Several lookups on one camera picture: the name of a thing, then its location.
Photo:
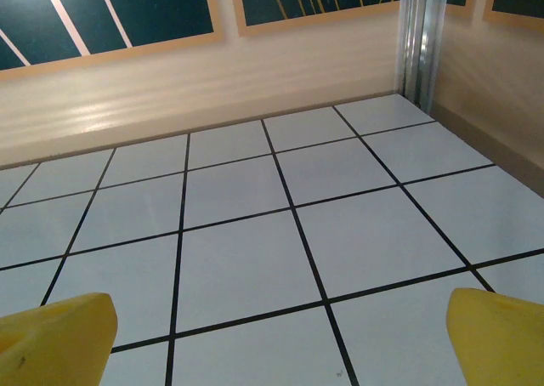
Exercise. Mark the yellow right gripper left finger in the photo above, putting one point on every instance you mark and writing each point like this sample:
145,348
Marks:
51,343

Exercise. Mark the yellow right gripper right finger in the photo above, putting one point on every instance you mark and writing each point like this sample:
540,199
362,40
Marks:
501,343

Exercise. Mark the aluminium corner post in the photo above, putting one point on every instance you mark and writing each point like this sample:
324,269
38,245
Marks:
418,41

